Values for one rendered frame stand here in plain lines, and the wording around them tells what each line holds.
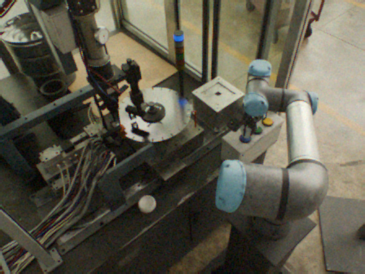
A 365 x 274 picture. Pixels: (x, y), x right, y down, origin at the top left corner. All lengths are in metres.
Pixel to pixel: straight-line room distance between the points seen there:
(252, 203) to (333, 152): 1.95
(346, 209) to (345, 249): 0.28
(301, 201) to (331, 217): 1.57
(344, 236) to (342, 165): 0.57
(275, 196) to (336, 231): 1.56
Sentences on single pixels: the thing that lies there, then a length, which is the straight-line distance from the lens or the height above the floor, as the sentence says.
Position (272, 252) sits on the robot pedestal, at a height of 0.75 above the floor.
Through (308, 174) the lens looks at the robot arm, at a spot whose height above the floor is 1.33.
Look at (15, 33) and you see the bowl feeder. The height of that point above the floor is 1.06.
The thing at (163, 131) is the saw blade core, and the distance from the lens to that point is 1.26.
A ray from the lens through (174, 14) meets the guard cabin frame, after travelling 1.73.
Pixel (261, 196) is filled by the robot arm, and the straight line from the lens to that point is 0.67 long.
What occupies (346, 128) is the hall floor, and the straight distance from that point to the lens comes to 2.80.
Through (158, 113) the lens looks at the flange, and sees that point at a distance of 1.32.
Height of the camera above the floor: 1.90
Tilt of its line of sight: 50 degrees down
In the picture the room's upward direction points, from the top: 3 degrees counter-clockwise
